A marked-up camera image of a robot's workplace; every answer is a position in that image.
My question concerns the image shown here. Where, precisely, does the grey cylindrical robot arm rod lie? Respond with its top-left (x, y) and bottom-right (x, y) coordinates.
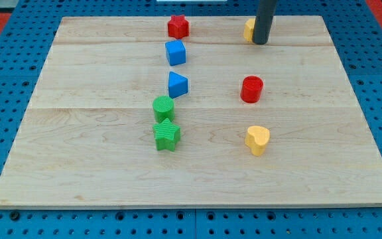
top-left (252, 0), bottom-right (278, 44)

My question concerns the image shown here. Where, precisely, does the green star block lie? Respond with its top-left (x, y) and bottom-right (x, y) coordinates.
top-left (153, 118), bottom-right (181, 151)

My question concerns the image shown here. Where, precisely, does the yellow heart block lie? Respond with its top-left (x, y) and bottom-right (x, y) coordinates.
top-left (245, 125), bottom-right (271, 156)

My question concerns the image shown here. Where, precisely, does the light wooden board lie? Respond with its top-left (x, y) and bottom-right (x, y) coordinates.
top-left (0, 16), bottom-right (382, 210)

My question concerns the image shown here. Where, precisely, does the yellow block behind rod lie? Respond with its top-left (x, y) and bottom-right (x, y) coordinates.
top-left (243, 18), bottom-right (255, 42)

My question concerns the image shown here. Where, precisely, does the red star block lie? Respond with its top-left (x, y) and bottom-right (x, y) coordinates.
top-left (167, 15), bottom-right (190, 39)

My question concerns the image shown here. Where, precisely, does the blue triangle block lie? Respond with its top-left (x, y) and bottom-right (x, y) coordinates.
top-left (168, 72), bottom-right (188, 98)

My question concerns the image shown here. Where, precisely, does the blue cube block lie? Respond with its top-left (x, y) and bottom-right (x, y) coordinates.
top-left (165, 40), bottom-right (186, 66)

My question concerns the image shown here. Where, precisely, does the green cylinder block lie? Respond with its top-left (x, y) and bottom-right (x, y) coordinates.
top-left (153, 96), bottom-right (175, 123)

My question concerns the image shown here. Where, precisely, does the red cylinder block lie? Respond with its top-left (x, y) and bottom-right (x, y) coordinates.
top-left (240, 76), bottom-right (264, 104)

